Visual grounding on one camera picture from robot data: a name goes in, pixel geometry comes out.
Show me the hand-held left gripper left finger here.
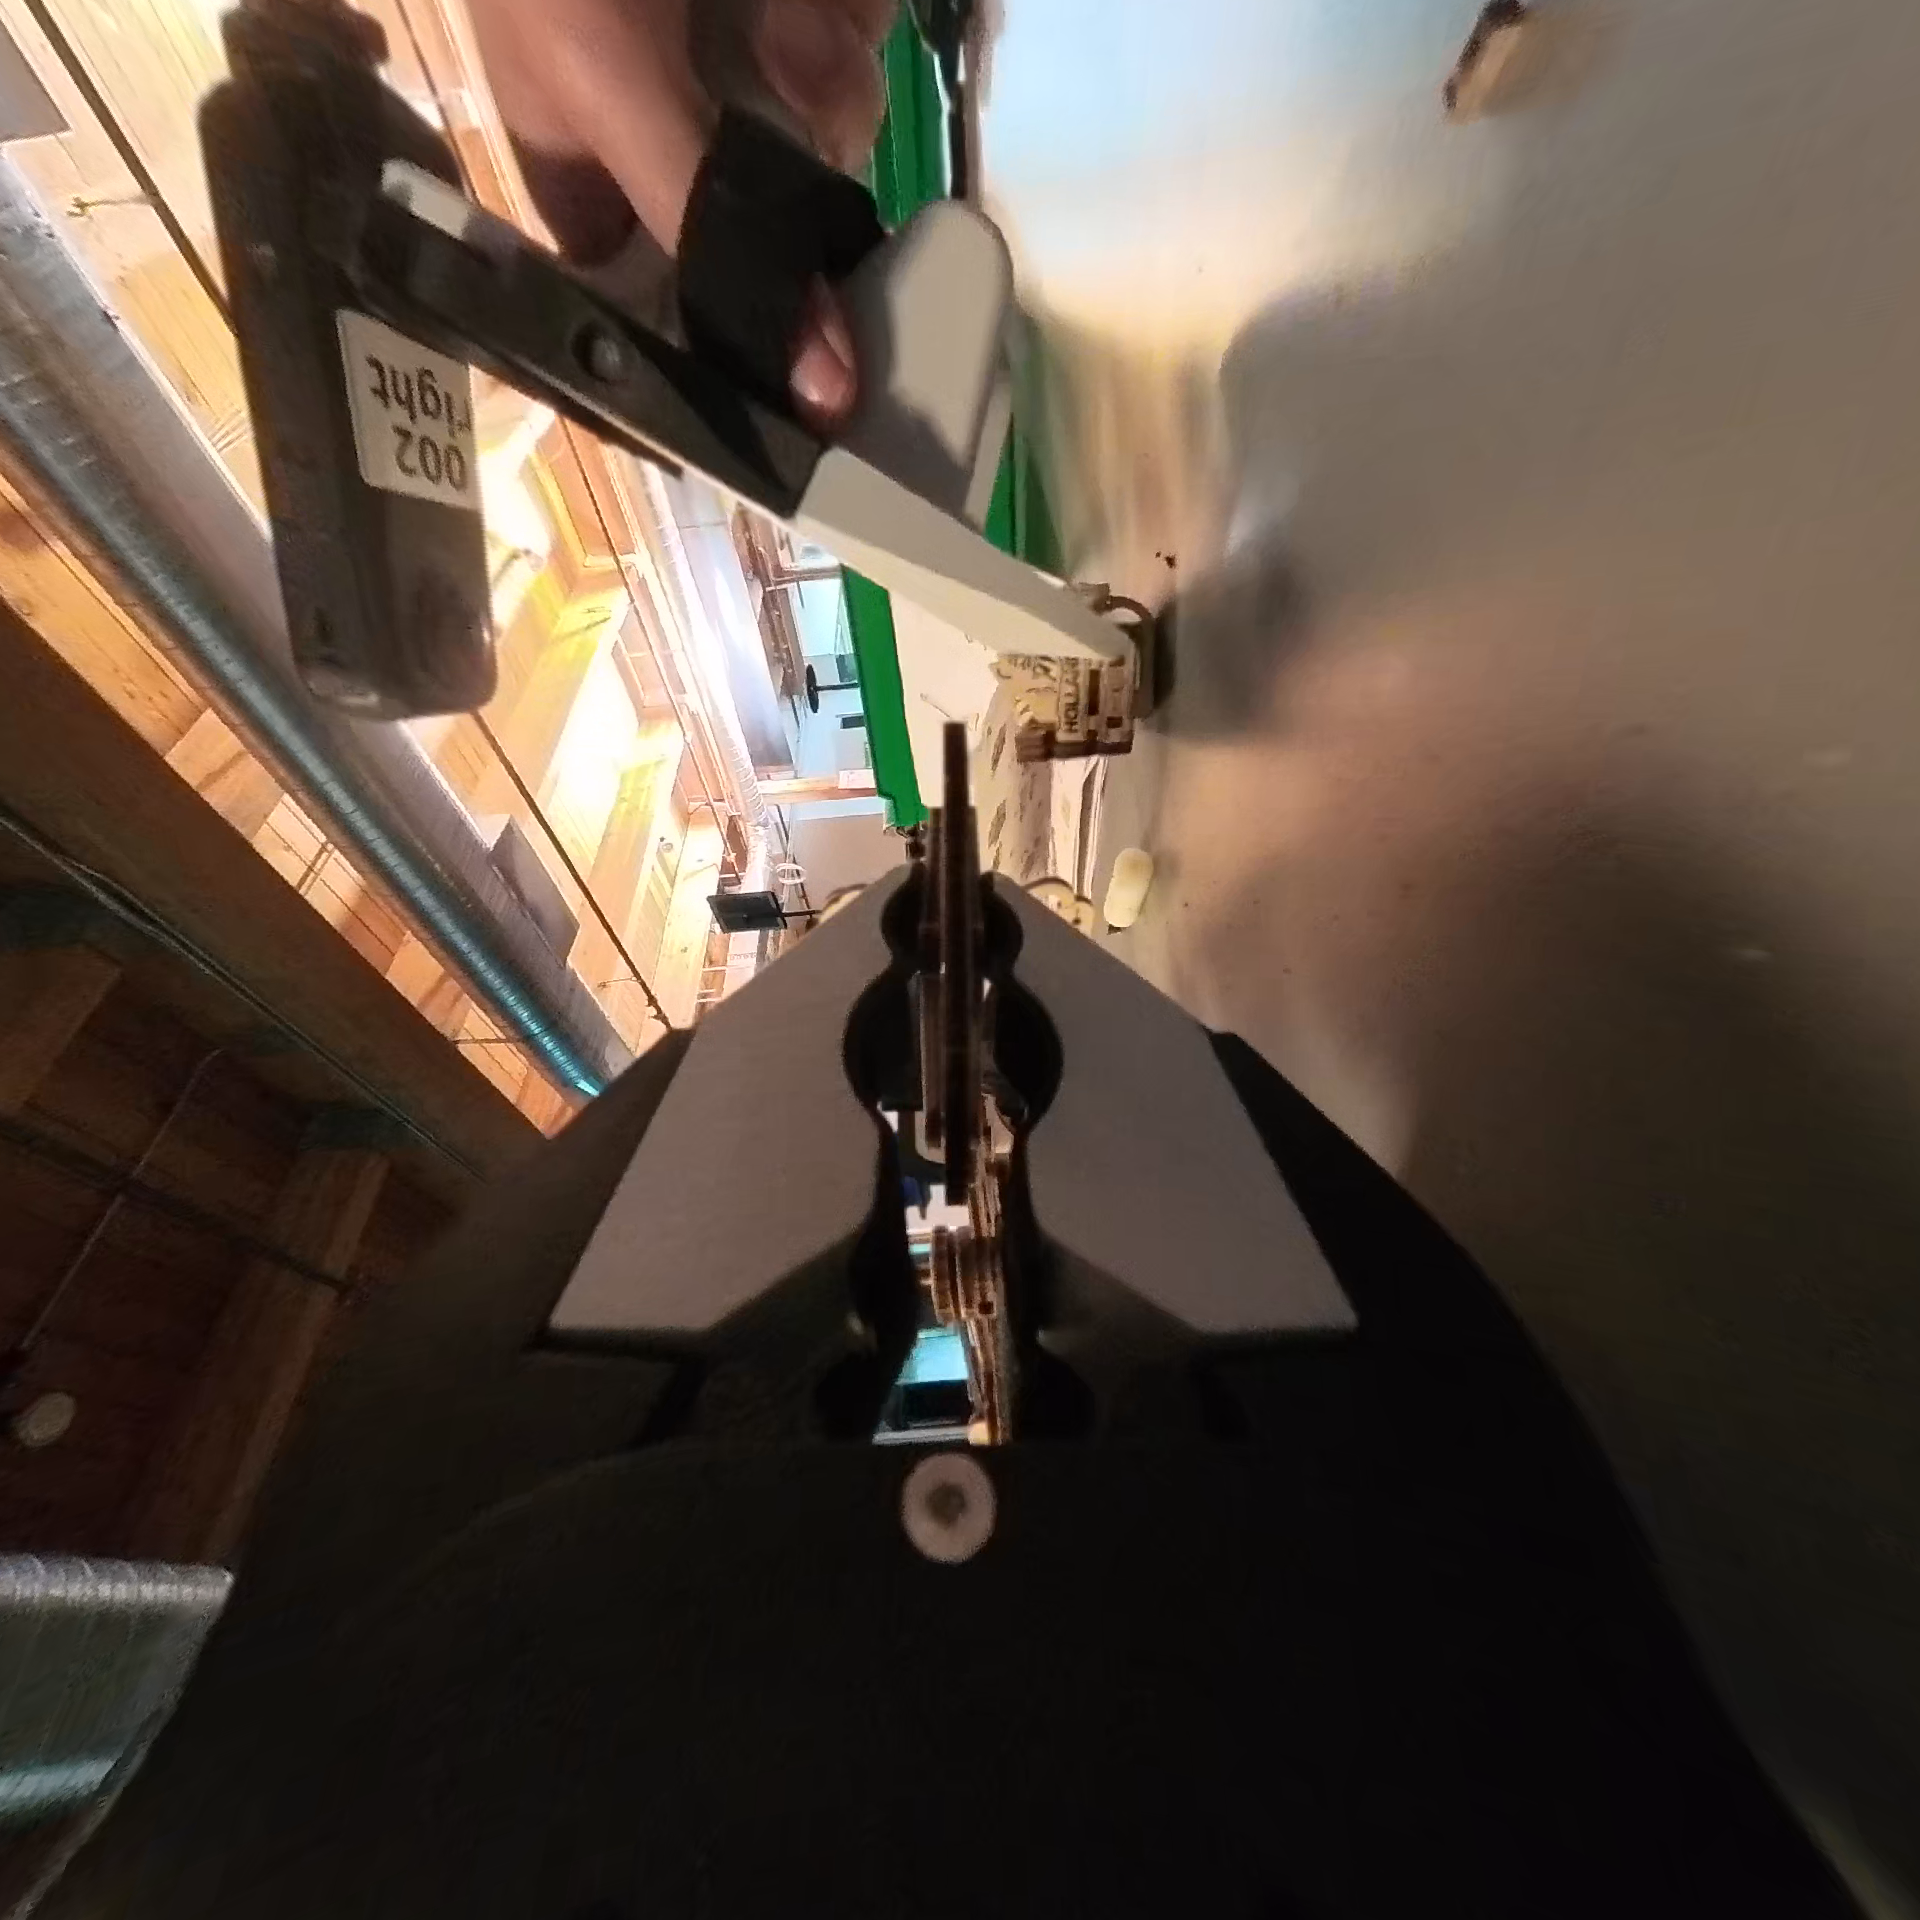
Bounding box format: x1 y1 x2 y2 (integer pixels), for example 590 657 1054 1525
547 873 924 1361

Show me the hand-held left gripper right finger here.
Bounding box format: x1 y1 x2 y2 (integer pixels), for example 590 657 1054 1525
979 873 1359 1361

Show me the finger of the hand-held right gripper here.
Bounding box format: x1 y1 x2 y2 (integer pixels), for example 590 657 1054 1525
790 447 1138 668

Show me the wooden model assembly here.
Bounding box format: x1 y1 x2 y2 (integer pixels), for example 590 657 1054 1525
996 583 1168 769

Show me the wooden gear part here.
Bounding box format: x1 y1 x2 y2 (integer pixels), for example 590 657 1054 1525
904 721 1035 1452

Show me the wooden cut-out parts sheet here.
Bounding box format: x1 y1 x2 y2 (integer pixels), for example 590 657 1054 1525
972 661 1119 906

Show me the person's right hand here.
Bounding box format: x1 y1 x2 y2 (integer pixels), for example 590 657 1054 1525
496 0 888 423

